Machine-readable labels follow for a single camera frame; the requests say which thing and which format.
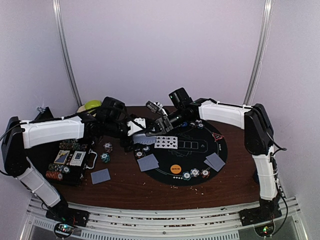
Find dark blue mug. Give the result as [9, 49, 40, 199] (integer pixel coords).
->
[252, 169, 260, 185]

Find blue backed card deck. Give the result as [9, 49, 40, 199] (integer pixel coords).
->
[132, 133, 157, 145]

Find round black poker mat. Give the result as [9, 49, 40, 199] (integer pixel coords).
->
[133, 119, 228, 186]

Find left aluminium frame post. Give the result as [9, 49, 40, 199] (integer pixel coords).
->
[52, 0, 82, 107]

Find orange chip row in case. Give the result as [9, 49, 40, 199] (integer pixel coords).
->
[45, 170, 63, 181]

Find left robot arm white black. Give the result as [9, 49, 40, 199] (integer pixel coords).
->
[0, 97, 156, 222]

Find aluminium frame post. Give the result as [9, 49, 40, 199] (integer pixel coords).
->
[243, 0, 274, 105]
[52, 0, 82, 107]

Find green chip row in case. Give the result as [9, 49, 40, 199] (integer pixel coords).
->
[48, 163, 71, 174]

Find blue white 10 chip stack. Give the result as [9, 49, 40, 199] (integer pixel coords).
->
[103, 142, 113, 153]

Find face up spades card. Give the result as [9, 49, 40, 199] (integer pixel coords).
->
[162, 136, 178, 149]

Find orange chip bottom mat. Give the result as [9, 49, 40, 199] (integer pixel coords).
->
[201, 169, 210, 178]

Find face down cards mat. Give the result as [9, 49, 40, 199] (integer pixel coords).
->
[204, 153, 226, 172]
[137, 154, 159, 172]

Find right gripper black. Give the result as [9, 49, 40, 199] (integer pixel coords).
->
[150, 106, 188, 136]

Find black poker set case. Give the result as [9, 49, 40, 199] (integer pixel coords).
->
[28, 138, 94, 186]

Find green blue 50 chip stack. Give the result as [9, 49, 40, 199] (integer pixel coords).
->
[100, 152, 111, 163]

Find blue white chip bottom mat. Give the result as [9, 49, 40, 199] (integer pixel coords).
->
[190, 168, 200, 178]

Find face up clubs card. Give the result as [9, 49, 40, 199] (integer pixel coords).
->
[154, 136, 167, 149]

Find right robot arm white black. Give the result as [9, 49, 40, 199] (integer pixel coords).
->
[155, 98, 282, 221]

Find orange big blind button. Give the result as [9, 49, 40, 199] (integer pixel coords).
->
[170, 164, 182, 175]

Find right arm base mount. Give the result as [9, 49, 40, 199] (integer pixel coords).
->
[239, 201, 282, 226]

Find boxed card deck white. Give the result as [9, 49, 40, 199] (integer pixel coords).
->
[69, 151, 86, 167]

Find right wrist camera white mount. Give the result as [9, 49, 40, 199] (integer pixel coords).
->
[145, 100, 168, 116]

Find right aluminium frame post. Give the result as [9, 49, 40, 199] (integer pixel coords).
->
[243, 0, 274, 105]

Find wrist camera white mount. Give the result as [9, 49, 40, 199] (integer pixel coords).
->
[127, 117, 146, 137]
[145, 100, 168, 116]

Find face down card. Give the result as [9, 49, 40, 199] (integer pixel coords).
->
[90, 168, 111, 185]

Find green chip bottom mat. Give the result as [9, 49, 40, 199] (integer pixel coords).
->
[182, 172, 192, 181]

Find green plastic bowl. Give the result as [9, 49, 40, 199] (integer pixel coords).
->
[84, 100, 102, 110]

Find boxed card deck gold blue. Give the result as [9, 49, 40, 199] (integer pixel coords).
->
[54, 150, 70, 165]

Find aluminium front rail frame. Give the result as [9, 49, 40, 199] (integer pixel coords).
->
[18, 197, 310, 240]

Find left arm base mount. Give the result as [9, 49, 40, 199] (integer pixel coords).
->
[45, 198, 90, 227]

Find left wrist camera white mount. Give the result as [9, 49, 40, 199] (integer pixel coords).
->
[127, 117, 146, 137]

